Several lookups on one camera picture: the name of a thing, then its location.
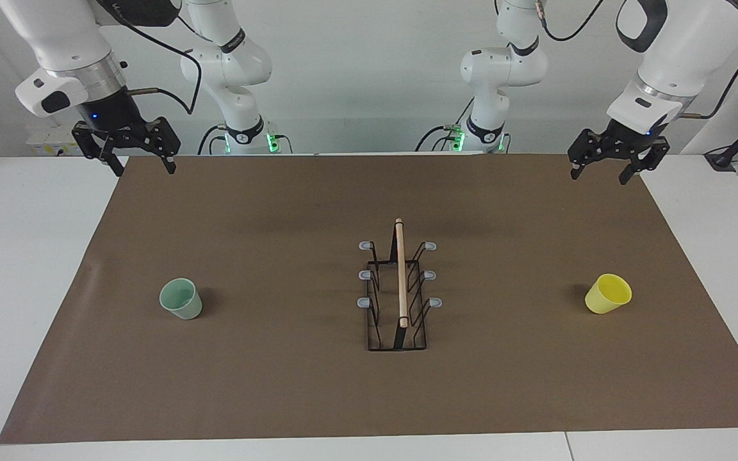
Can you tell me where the black right base cable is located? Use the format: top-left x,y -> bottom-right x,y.
198,124 -> 227,156

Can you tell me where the black base cable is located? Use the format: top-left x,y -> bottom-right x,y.
198,124 -> 227,156
414,96 -> 475,153

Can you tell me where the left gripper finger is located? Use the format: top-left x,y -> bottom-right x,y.
619,138 -> 671,186
568,128 -> 619,181

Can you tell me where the brown table mat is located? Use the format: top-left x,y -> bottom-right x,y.
0,154 -> 738,444

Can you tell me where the light green plastic cup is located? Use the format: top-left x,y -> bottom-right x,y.
159,277 -> 204,320

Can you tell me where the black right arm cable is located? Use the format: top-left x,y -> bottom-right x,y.
113,13 -> 203,116

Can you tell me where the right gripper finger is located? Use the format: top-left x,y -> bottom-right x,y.
132,117 -> 182,175
72,122 -> 127,178

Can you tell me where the yellow plastic cup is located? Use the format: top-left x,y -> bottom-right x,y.
584,273 -> 633,315

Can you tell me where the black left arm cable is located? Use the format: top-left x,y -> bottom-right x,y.
680,19 -> 738,120

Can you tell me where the black left base cable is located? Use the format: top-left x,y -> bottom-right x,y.
414,96 -> 475,153

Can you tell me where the black wire cup rack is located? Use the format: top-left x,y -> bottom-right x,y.
357,218 -> 444,352

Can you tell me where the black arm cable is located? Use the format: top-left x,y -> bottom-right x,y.
113,13 -> 203,116
680,19 -> 738,120

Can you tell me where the white power strip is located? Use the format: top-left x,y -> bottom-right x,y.
26,125 -> 85,158

